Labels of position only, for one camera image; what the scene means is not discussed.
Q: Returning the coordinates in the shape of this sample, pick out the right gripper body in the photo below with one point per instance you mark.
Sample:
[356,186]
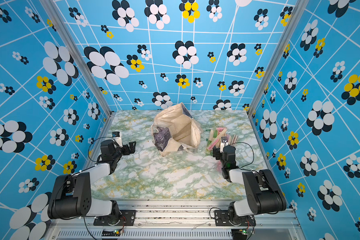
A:
[216,151]

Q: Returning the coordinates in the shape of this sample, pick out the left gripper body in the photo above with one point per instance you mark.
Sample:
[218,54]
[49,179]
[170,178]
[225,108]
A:
[125,152]

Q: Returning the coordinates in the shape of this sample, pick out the green tassel wooden fan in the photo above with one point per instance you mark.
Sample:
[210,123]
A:
[214,143]

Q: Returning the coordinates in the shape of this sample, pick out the green folding fan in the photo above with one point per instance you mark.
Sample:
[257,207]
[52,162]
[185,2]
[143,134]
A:
[211,137]
[216,133]

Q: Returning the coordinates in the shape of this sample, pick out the pink paper folding fan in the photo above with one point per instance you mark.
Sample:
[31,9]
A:
[221,132]

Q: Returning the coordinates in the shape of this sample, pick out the pink tassel folding fan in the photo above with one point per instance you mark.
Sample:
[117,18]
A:
[234,140]

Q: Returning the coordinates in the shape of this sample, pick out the beige canvas tote bag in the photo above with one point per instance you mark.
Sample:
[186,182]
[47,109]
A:
[174,129]

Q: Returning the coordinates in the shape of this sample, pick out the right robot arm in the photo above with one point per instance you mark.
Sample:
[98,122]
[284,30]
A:
[263,194]

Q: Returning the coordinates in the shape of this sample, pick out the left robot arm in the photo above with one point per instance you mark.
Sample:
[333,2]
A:
[72,196]

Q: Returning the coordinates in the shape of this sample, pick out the left circuit board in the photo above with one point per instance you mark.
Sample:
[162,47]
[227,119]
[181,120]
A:
[108,233]

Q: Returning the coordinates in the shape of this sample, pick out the circuit board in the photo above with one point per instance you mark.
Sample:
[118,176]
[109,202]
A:
[239,234]
[108,233]

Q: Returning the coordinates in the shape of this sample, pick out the right circuit board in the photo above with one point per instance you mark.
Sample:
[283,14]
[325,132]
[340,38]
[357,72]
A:
[239,234]

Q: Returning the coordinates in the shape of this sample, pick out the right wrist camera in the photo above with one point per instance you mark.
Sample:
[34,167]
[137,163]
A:
[224,143]

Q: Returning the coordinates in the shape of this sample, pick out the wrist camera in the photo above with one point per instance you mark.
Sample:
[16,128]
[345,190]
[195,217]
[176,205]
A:
[117,139]
[224,143]

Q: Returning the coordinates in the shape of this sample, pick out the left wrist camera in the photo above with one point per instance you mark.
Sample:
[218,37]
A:
[117,139]

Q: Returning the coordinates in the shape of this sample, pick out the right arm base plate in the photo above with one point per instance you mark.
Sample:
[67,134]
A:
[226,218]

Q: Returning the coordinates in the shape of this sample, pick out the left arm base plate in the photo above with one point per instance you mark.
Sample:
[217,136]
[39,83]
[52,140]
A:
[122,218]

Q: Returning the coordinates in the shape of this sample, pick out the aluminium frame rail base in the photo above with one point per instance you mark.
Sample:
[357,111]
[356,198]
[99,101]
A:
[178,220]

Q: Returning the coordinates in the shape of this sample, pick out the right aluminium corner post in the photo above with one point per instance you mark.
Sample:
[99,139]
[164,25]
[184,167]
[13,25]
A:
[284,40]

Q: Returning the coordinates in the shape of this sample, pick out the aluminium corner post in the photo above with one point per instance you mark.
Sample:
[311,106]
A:
[68,40]
[284,40]

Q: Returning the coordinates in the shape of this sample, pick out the left aluminium corner post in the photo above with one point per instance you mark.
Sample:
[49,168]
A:
[68,40]

